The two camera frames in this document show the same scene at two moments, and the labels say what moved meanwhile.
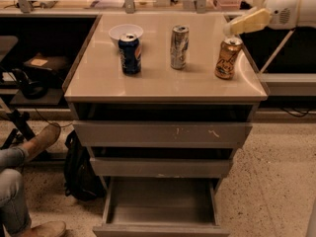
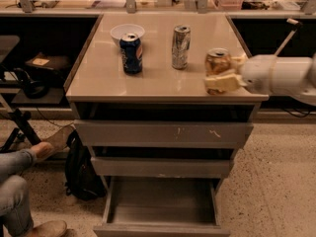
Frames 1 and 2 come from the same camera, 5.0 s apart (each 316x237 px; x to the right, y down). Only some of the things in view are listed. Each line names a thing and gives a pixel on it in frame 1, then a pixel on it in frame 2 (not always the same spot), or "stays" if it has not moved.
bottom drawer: x=161 y=207 stays
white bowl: x=122 y=29 stays
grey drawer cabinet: x=160 y=101 stays
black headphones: x=31 y=89 stays
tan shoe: x=40 y=142 -> x=58 y=140
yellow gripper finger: x=255 y=20 -> x=226 y=82
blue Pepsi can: x=130 y=53 stays
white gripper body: x=283 y=13 -> x=257 y=73
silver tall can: x=179 y=46 stays
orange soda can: x=230 y=49 -> x=217 y=61
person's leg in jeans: x=14 y=212 stays
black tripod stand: x=13 y=137 stays
